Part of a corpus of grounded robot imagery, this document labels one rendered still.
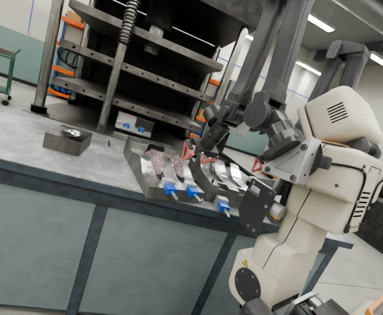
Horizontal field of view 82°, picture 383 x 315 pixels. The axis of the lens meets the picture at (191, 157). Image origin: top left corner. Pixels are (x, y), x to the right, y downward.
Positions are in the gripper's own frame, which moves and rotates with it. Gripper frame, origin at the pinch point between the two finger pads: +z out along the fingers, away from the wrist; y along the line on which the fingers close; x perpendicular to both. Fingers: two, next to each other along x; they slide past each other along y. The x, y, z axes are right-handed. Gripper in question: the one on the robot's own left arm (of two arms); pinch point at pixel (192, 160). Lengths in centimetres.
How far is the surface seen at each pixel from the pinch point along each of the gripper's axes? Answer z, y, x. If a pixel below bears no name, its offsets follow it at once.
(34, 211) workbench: 50, 46, -6
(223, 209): 11.2, -18.6, 15.0
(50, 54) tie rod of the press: 35, 48, -108
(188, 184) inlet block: 11.6, -4.2, 3.2
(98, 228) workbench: 47, 22, 4
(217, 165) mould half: 18.1, -38.0, -17.5
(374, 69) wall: -151, -812, -400
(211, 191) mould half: 13.7, -18.7, 4.5
